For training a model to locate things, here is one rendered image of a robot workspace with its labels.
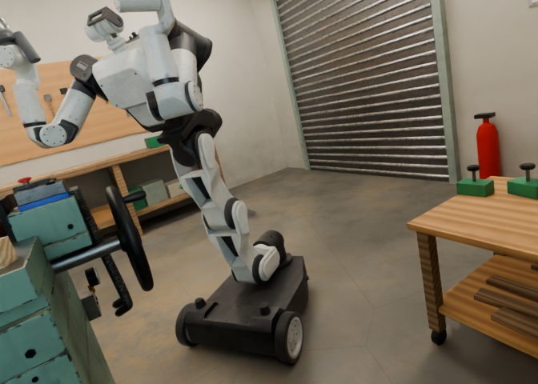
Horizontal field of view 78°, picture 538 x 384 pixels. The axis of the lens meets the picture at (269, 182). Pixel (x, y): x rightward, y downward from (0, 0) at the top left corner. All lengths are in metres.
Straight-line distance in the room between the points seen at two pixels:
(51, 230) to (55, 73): 3.48
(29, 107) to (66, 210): 0.54
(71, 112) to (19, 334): 0.81
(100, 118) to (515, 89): 3.92
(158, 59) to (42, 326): 0.61
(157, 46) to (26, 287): 0.58
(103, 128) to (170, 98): 3.39
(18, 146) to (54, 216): 3.37
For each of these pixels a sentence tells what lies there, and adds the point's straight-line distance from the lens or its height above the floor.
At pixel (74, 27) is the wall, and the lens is 4.45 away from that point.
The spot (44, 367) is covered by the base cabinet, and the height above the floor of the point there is 0.70.
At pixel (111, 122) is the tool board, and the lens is 4.27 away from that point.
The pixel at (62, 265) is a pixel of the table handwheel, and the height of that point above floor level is 0.81.
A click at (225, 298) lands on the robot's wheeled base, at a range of 1.78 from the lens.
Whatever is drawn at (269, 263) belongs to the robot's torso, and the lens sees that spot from 1.69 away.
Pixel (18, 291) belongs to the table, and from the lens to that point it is 0.71.
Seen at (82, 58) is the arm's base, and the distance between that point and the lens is 1.44.
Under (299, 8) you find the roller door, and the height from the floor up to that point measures 1.98.
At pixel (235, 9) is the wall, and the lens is 5.09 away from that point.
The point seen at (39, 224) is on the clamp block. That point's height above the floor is 0.92.
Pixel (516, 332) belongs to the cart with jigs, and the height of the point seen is 0.18.
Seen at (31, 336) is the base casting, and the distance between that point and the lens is 0.77.
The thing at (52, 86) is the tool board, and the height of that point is 1.72.
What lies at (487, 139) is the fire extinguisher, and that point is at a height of 0.42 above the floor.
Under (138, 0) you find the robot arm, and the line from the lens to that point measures 0.95.
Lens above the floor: 1.07
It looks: 14 degrees down
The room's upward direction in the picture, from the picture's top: 14 degrees counter-clockwise
